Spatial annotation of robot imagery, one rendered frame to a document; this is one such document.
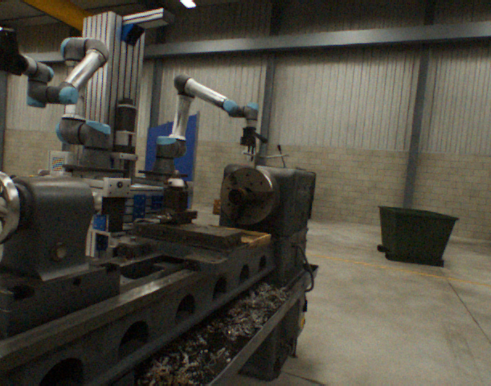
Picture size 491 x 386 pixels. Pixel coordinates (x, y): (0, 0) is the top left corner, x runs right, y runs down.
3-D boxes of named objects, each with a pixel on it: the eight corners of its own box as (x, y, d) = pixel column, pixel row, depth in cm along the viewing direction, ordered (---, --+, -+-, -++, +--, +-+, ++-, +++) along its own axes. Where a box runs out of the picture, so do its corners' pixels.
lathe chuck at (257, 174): (222, 215, 199) (232, 162, 196) (272, 230, 188) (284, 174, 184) (214, 216, 191) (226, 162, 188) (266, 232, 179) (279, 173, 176)
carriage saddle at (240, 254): (154, 239, 153) (155, 226, 152) (250, 258, 135) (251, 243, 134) (103, 250, 125) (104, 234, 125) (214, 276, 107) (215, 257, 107)
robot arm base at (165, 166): (146, 170, 215) (147, 154, 215) (163, 171, 228) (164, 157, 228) (163, 172, 208) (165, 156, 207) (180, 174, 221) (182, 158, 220)
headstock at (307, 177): (250, 218, 264) (255, 167, 262) (311, 227, 245) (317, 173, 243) (214, 225, 209) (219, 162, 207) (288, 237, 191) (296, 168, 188)
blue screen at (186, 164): (128, 205, 1005) (134, 125, 992) (155, 206, 1044) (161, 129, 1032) (169, 231, 647) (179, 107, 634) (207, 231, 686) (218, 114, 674)
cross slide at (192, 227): (153, 227, 150) (154, 216, 150) (241, 242, 134) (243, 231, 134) (126, 231, 135) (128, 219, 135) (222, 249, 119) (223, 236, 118)
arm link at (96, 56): (120, 56, 180) (75, 112, 149) (101, 55, 181) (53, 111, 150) (113, 34, 171) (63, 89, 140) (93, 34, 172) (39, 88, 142)
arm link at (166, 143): (151, 155, 213) (153, 133, 212) (161, 157, 226) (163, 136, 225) (169, 157, 210) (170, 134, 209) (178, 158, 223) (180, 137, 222)
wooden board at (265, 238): (209, 231, 188) (210, 223, 187) (270, 241, 174) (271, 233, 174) (177, 238, 160) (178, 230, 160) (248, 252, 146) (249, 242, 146)
